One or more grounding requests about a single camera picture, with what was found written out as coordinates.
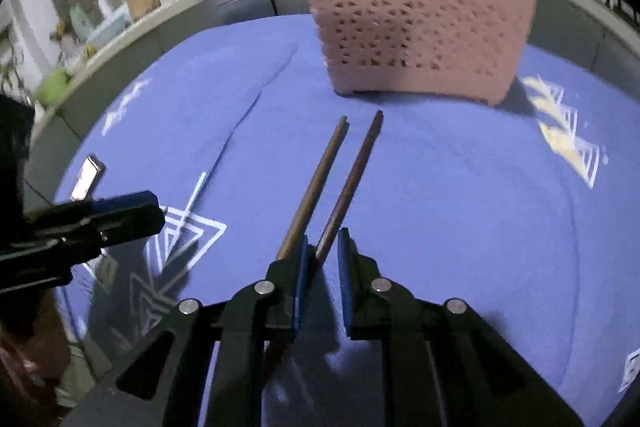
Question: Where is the smartphone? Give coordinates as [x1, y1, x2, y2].
[70, 154, 107, 202]

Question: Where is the green round object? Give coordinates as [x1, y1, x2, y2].
[37, 69, 71, 105]

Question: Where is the blue printed cloth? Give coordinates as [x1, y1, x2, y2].
[52, 12, 640, 427]

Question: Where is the pale plastic container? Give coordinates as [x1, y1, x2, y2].
[70, 2, 133, 52]

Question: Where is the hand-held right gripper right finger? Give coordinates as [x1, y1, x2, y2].
[337, 228, 586, 427]

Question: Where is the single dark wooden chopstick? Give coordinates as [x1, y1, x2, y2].
[315, 109, 385, 264]
[260, 115, 349, 380]

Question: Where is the pink perforated plastic basket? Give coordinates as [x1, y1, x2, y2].
[302, 0, 540, 106]

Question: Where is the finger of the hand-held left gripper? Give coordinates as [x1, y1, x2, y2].
[0, 207, 166, 293]
[27, 191, 160, 225]

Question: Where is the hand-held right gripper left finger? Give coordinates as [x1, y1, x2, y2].
[62, 234, 310, 427]

